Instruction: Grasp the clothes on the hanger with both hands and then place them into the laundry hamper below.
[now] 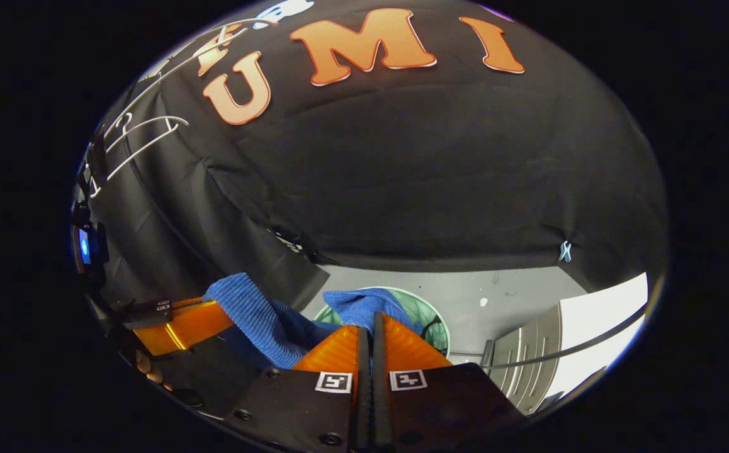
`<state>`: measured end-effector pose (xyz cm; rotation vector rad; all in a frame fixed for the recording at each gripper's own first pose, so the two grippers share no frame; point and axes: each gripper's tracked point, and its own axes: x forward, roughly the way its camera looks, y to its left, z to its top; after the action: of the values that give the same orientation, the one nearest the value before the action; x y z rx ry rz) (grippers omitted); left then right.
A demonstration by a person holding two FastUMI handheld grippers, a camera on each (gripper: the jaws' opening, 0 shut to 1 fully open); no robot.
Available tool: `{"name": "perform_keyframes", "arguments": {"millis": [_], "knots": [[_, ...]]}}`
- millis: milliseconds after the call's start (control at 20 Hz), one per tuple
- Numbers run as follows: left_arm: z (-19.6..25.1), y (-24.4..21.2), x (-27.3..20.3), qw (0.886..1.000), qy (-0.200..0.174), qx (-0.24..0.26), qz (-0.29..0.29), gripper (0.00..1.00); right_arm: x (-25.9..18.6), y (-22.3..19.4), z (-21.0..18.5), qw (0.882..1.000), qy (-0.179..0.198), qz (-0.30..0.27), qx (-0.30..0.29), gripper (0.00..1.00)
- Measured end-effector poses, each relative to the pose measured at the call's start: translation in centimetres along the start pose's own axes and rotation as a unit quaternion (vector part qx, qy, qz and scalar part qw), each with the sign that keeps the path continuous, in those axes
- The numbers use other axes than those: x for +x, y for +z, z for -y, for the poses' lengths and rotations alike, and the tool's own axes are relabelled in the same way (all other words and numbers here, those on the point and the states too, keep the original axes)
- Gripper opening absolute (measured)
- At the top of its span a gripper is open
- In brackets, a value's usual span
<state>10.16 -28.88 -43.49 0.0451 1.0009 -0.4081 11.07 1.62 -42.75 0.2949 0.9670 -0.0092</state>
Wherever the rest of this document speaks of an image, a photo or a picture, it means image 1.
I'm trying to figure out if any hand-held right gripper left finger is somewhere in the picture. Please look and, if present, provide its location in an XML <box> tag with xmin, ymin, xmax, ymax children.
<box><xmin>226</xmin><ymin>313</ymin><xmax>373</xmax><ymax>453</ymax></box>

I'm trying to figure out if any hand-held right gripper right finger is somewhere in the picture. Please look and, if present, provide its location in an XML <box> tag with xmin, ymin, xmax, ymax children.
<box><xmin>374</xmin><ymin>313</ymin><xmax>526</xmax><ymax>453</ymax></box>

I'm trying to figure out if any blue corduroy jacket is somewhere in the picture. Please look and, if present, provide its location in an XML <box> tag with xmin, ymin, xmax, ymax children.
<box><xmin>204</xmin><ymin>272</ymin><xmax>428</xmax><ymax>371</ymax></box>

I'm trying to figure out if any green laundry hamper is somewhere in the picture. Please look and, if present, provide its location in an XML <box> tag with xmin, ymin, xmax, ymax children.
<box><xmin>312</xmin><ymin>286</ymin><xmax>451</xmax><ymax>357</ymax></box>

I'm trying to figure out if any white hanger with trouser bar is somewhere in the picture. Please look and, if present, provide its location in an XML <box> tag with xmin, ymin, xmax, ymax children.
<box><xmin>106</xmin><ymin>115</ymin><xmax>190</xmax><ymax>183</ymax></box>
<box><xmin>144</xmin><ymin>18</ymin><xmax>280</xmax><ymax>86</ymax></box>

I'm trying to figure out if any black backdrop cloth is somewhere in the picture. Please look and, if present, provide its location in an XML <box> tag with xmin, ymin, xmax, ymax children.
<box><xmin>75</xmin><ymin>0</ymin><xmax>670</xmax><ymax>315</ymax></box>

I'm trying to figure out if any thin grey cable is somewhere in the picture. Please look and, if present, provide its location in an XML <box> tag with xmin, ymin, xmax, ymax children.
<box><xmin>484</xmin><ymin>305</ymin><xmax>648</xmax><ymax>370</ymax></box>

